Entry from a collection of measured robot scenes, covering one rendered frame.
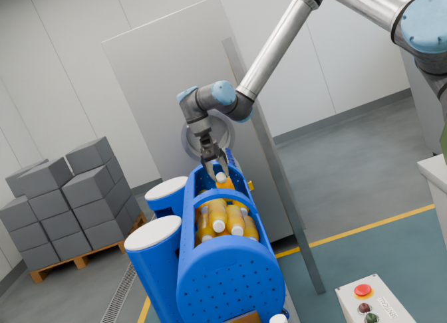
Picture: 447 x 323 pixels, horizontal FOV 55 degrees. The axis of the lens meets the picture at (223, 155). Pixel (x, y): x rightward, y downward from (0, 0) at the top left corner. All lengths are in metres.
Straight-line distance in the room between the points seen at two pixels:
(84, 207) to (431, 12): 4.09
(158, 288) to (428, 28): 1.42
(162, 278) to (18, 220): 3.41
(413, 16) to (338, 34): 5.05
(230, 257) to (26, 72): 6.09
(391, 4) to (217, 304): 0.95
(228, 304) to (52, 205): 3.89
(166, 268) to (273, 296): 0.81
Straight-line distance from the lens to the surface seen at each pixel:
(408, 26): 1.26
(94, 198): 4.71
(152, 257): 1.87
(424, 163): 1.52
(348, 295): 1.00
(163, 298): 1.98
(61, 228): 5.00
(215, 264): 1.11
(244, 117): 1.68
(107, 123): 6.62
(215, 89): 1.55
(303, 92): 6.28
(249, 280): 1.13
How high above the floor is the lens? 1.69
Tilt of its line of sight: 14 degrees down
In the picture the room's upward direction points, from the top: 22 degrees counter-clockwise
